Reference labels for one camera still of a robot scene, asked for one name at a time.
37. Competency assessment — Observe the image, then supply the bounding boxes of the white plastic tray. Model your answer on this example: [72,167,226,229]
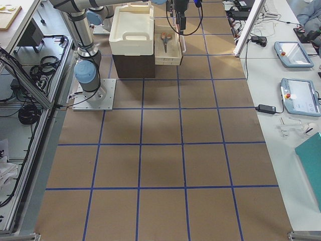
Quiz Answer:
[109,4,154,56]

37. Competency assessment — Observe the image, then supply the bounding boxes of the brown wooden drawer cabinet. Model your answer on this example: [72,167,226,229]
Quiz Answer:
[111,24,184,79]

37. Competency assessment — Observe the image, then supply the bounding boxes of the wooden board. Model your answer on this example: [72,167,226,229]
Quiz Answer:
[1,5,22,30]

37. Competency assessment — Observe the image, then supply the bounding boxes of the orange grey handled scissors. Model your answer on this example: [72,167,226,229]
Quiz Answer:
[160,32,172,53]

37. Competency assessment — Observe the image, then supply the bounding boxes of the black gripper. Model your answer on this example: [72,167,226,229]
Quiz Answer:
[173,0,189,35]

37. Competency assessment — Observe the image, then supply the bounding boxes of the white aluminium frame post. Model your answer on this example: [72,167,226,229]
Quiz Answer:
[233,0,266,57]

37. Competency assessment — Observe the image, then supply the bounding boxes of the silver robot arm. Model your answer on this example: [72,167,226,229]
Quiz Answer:
[51,1,155,79]

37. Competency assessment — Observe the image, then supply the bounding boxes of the far blue teach pendant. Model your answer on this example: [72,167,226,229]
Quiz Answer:
[274,41,314,68]

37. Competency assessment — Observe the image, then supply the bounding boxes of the white crumpled cloth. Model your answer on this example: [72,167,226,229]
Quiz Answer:
[0,139,19,186]

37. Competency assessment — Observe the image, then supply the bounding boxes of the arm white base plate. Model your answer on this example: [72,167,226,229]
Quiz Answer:
[72,79,117,111]

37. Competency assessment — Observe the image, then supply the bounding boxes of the blue teach pendant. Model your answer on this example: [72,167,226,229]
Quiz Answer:
[280,78,320,117]
[274,41,314,68]

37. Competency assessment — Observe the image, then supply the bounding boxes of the black power adapter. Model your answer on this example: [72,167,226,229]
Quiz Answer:
[255,104,277,114]

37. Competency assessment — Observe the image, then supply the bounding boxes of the coiled black cables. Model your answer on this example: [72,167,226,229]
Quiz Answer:
[18,102,41,125]

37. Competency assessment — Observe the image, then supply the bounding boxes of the white drawer handle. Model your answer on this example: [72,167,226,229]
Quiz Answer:
[180,36,187,53]

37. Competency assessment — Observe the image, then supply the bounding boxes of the near blue teach pendant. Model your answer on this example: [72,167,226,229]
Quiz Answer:
[280,78,320,117]

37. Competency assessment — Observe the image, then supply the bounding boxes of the teal box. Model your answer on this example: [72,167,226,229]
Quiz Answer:
[295,132,320,193]

